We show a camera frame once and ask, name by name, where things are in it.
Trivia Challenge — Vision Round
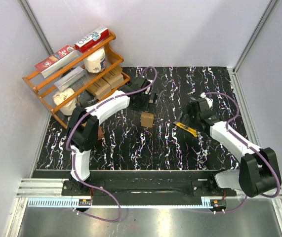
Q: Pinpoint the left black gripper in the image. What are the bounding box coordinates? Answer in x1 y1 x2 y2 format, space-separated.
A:
129 92 158 115

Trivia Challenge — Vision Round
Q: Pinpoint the brown cardboard express box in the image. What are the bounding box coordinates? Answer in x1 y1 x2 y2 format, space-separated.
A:
140 112 155 128

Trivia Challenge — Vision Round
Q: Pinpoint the yellow utility knife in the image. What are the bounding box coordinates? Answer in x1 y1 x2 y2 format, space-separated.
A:
174 121 198 137

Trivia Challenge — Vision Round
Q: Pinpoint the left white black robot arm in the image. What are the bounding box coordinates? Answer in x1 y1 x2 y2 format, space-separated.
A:
66 77 155 195

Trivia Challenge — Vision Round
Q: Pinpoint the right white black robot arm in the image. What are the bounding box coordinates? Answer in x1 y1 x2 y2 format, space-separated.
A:
178 97 282 198

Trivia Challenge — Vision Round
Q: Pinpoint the kraft paper box right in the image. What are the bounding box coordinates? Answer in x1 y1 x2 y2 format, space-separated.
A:
102 66 124 89

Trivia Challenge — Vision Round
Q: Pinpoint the kraft paper box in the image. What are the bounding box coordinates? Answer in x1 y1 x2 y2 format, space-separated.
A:
86 78 111 100
102 66 124 89

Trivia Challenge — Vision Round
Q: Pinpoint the kraft paper box left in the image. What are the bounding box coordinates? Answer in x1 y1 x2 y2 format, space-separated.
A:
86 78 111 100

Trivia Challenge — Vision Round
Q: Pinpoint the brown printed carton box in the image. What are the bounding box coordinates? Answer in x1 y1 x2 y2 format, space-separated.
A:
97 126 104 141

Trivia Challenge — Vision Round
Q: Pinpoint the red white toothpaste box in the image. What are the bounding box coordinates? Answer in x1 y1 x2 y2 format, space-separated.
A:
75 26 109 53

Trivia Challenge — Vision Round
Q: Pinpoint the red silver toothpaste box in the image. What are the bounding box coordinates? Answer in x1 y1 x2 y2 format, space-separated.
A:
35 44 79 78

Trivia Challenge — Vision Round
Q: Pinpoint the black marble pattern mat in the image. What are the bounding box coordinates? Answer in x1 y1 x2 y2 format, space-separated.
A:
36 66 259 171

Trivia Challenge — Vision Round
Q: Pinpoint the upper white tissue roll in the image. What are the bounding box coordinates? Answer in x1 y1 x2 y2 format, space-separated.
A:
84 47 106 74

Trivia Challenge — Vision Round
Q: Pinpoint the white tissue roll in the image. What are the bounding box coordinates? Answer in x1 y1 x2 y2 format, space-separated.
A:
84 47 106 74
52 88 80 116

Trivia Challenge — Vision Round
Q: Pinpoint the orange wooden shelf rack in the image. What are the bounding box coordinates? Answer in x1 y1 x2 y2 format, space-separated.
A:
23 31 124 128

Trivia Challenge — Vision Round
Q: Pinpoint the silver foil packet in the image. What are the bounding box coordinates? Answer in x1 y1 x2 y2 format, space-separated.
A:
54 66 84 92

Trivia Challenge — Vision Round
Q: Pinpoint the lower white tissue roll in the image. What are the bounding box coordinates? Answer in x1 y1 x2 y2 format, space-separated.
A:
52 88 80 116

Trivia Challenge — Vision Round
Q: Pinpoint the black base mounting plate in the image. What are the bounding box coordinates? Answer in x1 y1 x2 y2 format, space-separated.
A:
61 170 237 206

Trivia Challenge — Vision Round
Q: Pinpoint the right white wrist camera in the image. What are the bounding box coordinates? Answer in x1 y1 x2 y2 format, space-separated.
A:
200 92 213 109

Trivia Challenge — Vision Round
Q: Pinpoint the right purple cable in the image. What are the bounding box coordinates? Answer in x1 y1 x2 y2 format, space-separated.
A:
187 92 282 213

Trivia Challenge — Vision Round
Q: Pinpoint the purple cable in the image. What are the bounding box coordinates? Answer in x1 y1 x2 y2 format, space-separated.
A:
187 92 282 213
66 66 158 222

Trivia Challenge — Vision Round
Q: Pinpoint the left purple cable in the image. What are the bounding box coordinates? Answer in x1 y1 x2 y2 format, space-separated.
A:
66 66 158 222

